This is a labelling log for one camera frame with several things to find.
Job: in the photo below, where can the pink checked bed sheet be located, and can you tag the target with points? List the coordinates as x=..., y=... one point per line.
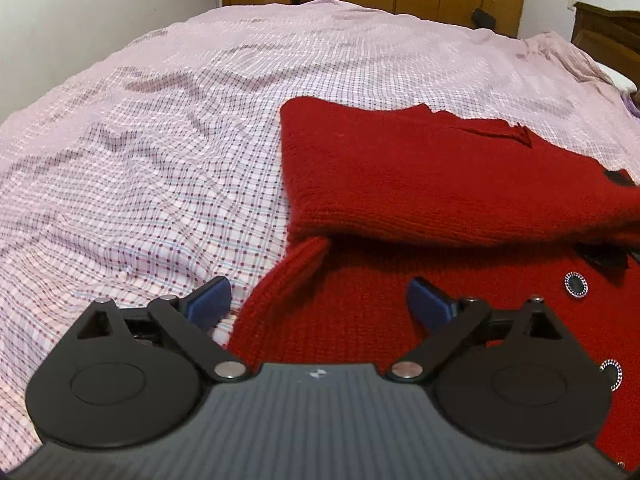
x=150, y=135

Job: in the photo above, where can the white pillow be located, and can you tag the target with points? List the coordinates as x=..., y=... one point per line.
x=617, y=77

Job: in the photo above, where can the purple cloth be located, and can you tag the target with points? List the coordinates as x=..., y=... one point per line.
x=632, y=107

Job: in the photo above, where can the red knitted cardigan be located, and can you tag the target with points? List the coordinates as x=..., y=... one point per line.
x=425, y=185

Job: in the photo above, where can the wooden bed headboard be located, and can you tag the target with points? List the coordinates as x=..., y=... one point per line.
x=610, y=30

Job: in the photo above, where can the small black object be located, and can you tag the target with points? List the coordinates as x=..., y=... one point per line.
x=484, y=19

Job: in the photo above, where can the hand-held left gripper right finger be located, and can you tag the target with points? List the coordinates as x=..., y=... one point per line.
x=427, y=305

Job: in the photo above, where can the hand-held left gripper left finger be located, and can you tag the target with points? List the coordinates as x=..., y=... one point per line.
x=212, y=302

